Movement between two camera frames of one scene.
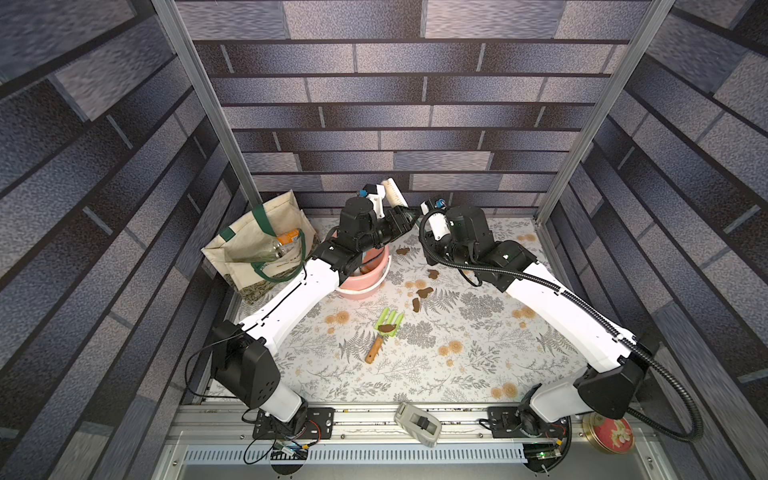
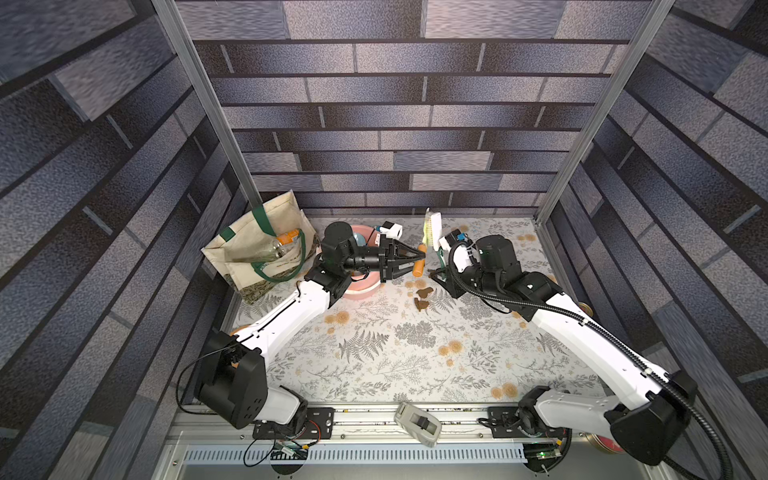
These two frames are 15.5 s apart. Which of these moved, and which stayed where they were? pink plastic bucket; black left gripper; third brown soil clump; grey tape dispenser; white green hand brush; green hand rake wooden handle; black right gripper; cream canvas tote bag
Moved: white green hand brush; black right gripper; black left gripper; green hand rake wooden handle
Stayed: third brown soil clump; cream canvas tote bag; pink plastic bucket; grey tape dispenser
